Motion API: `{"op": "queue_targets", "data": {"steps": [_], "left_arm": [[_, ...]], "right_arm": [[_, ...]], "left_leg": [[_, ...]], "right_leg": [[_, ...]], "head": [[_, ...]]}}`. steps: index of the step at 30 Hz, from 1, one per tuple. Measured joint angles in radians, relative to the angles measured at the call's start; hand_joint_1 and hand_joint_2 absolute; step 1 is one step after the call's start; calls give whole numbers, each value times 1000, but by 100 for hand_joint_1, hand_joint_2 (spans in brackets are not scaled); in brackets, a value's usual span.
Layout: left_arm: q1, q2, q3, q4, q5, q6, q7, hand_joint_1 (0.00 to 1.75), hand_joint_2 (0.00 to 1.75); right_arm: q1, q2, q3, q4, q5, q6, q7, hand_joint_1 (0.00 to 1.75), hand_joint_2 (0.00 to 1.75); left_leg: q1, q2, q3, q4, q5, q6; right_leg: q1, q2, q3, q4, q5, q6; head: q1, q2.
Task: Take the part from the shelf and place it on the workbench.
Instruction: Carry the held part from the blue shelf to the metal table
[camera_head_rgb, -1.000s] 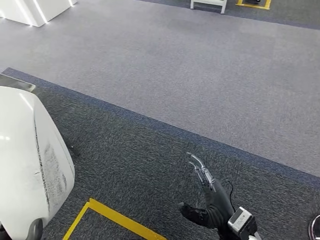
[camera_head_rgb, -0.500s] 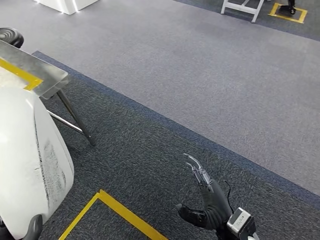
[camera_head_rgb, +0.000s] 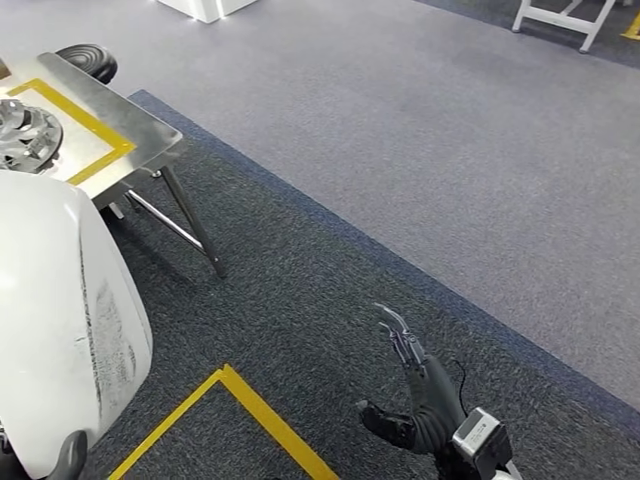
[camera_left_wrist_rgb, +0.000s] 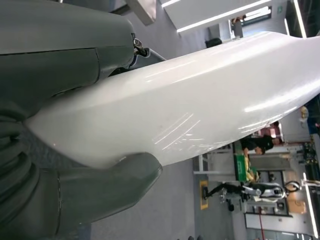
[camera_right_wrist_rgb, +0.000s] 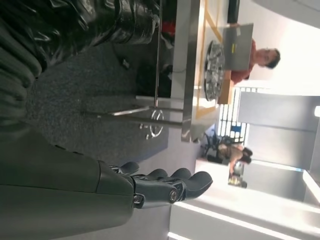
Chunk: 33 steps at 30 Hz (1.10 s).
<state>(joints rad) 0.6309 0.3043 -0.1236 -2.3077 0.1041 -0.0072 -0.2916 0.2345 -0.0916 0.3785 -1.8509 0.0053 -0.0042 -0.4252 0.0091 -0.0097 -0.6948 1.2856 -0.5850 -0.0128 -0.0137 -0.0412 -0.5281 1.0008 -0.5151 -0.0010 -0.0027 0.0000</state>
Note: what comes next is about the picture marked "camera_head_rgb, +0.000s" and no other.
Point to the white curved body panel part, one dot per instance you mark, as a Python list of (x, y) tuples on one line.
[(50, 318)]

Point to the silver wheel hub cap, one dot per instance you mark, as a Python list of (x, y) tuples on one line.
[(30, 139)]

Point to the yellow floor tape marking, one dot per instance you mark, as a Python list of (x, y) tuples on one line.
[(275, 424), (634, 28)]

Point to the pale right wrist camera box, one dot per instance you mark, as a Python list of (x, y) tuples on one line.
[(480, 437)]

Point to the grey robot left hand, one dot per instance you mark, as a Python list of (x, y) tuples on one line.
[(70, 457)]

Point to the yellow tape on workbench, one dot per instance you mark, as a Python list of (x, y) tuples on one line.
[(100, 126)]

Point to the black ribbed round stool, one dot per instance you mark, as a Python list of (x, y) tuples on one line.
[(95, 63)]

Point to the stainless steel workbench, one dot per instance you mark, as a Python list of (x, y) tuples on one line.
[(125, 126)]

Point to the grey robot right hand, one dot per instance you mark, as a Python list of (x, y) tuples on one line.
[(435, 404)]

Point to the white metal table frame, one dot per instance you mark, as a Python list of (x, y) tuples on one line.
[(555, 20)]

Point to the white cabinet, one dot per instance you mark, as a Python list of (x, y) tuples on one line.
[(210, 8)]

